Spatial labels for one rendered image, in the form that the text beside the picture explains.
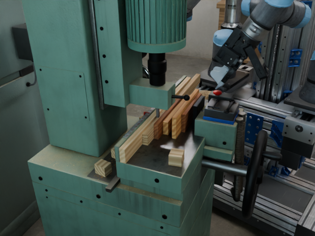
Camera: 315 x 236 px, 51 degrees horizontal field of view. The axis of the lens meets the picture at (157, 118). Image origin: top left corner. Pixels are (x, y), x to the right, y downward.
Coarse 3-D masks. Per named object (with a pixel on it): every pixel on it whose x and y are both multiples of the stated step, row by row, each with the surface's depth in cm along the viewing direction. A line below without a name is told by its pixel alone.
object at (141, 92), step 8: (136, 80) 110; (144, 80) 110; (136, 88) 107; (144, 88) 106; (152, 88) 104; (160, 88) 104; (168, 88) 104; (136, 96) 108; (144, 96) 107; (152, 96) 106; (160, 96) 105; (168, 96) 104; (144, 104) 108; (152, 104) 107; (160, 104) 106; (168, 104) 105
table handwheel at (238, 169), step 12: (264, 132) 103; (264, 144) 114; (204, 156) 114; (252, 156) 96; (216, 168) 110; (228, 168) 109; (240, 168) 108; (252, 168) 94; (264, 168) 107; (252, 180) 94; (252, 192) 94; (252, 204) 112
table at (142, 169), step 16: (160, 144) 107; (176, 144) 107; (192, 144) 107; (128, 160) 100; (144, 160) 100; (160, 160) 99; (192, 160) 100; (128, 176) 100; (144, 176) 97; (160, 176) 95; (176, 176) 93; (176, 192) 95
